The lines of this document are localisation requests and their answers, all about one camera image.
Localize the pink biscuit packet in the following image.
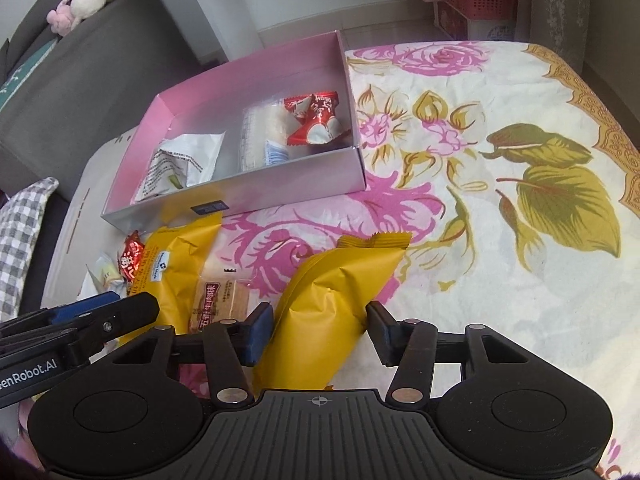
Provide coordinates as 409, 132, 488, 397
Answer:
189, 259, 250, 334

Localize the large yellow snack bag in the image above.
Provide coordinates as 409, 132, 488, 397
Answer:
129, 212, 222, 335

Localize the white nut snack packet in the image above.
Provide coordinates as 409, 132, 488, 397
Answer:
134, 132, 226, 203

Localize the pale yellow white packet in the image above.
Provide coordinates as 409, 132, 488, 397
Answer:
87, 254, 127, 298

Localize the small red snack packet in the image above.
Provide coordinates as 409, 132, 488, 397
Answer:
117, 231, 144, 283

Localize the grey checkered pillow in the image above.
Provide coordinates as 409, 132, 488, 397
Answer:
0, 177, 58, 322

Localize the floral pink tablecloth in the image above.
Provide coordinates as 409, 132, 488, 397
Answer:
0, 39, 640, 478

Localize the pink cardboard box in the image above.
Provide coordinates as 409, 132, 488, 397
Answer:
102, 32, 366, 233

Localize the teal cushion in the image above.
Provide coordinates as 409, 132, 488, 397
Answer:
0, 39, 58, 110

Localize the grey sofa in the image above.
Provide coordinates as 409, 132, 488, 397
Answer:
1, 0, 201, 198

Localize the pink white plush toy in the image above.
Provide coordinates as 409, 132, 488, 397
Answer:
47, 0, 114, 37

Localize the pink plastic basket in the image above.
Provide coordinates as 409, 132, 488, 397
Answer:
446, 0, 518, 20

